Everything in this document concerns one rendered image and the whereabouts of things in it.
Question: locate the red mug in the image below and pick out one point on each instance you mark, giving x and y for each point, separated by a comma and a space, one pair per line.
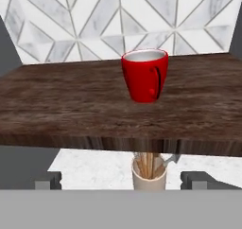
141, 78

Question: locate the wooden utensil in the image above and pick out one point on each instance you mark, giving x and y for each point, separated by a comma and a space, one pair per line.
143, 165

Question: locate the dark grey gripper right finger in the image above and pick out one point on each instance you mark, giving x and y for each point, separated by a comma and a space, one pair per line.
187, 179

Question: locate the grey cabinet side panel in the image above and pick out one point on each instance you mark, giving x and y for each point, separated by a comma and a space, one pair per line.
8, 53
237, 34

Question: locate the grey metal utensil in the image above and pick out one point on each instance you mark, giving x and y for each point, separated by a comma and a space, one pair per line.
171, 160

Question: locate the beige utensil pot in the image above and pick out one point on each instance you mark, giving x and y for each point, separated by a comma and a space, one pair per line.
149, 182

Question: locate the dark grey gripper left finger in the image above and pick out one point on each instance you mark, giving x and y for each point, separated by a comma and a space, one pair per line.
53, 179

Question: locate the dark wooden shelf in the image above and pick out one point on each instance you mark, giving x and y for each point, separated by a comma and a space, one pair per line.
78, 106

